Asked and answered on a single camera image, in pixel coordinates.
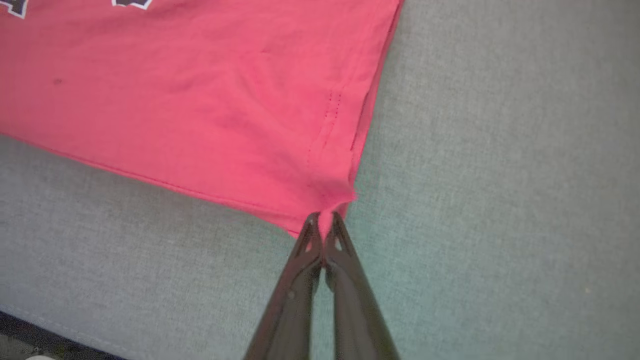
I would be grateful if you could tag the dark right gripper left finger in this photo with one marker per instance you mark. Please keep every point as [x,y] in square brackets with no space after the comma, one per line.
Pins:
[290,310]

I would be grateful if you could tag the grey sofa seat cushion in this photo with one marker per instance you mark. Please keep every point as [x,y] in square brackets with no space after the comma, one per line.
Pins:
[500,200]

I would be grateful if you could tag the red t-shirt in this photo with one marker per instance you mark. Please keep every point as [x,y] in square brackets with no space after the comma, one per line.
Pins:
[200,100]

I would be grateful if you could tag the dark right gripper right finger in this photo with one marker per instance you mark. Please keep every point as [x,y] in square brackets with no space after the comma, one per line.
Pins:
[355,310]

